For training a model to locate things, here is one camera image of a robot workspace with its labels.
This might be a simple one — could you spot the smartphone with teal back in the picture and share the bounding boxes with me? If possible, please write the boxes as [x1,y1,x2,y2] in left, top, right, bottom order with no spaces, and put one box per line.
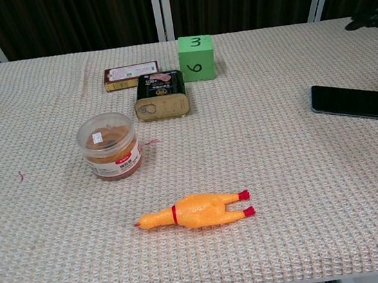
[308,76,378,135]

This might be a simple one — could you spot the green numbered foam cube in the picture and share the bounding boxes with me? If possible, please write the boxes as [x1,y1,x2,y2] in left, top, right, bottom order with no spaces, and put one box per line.
[176,33,219,84]

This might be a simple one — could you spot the beige waffle tablecloth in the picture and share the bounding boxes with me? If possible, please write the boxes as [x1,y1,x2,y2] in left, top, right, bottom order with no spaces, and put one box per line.
[0,12,378,283]

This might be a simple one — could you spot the black gold meat can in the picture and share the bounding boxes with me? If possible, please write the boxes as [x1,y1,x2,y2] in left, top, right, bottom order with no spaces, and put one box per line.
[129,68,193,125]

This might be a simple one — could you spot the long red thread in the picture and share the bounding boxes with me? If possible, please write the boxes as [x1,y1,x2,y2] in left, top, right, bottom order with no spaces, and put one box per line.
[139,137,161,150]

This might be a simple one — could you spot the flat brown gold box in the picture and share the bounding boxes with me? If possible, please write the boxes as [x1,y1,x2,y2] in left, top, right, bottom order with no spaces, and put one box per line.
[102,60,162,94]

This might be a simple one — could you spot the yellow rubber chicken toy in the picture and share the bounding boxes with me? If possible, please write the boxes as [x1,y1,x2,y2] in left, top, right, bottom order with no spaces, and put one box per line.
[130,185,258,238]

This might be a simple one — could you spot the clear round plastic jar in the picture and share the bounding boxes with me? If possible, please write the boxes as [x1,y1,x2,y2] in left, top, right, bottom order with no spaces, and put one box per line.
[73,108,146,186]

